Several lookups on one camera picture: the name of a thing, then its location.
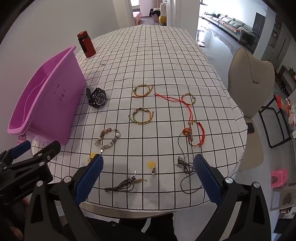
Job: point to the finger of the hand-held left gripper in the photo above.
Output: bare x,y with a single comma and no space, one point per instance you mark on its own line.
22,147
48,150

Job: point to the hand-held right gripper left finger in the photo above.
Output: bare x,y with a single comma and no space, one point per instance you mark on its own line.
89,178

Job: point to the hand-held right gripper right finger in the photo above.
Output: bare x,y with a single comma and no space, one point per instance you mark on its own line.
207,179

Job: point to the yellow flower earring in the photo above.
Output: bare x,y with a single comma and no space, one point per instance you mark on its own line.
92,155

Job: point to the white flower charm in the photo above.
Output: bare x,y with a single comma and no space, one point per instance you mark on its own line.
151,164

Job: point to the pink plastic tub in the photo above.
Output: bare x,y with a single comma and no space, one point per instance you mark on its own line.
46,92

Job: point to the black wristwatch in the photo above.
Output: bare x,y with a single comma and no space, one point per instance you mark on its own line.
98,98

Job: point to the person's left hand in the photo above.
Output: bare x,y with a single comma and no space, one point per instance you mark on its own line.
16,231

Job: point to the pink stool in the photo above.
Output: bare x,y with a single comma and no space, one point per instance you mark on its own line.
279,177

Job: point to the red printed packet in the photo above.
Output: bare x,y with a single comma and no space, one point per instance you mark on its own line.
283,103

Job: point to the red water bottle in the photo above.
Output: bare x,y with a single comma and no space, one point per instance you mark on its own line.
89,46

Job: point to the beige chair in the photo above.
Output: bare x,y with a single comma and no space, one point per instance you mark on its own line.
252,76

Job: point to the white checkered tablecloth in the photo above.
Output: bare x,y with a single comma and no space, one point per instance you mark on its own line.
150,58

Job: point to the black cabinet panel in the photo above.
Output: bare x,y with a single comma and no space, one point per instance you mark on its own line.
259,30

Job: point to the grey sofa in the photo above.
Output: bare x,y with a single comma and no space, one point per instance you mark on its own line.
238,24

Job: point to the pink bed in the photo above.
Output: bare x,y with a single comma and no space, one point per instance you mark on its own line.
137,17

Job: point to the white yellow plush toy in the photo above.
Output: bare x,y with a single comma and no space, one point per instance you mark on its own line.
163,14

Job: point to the dark clothes pile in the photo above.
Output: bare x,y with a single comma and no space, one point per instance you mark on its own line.
154,12

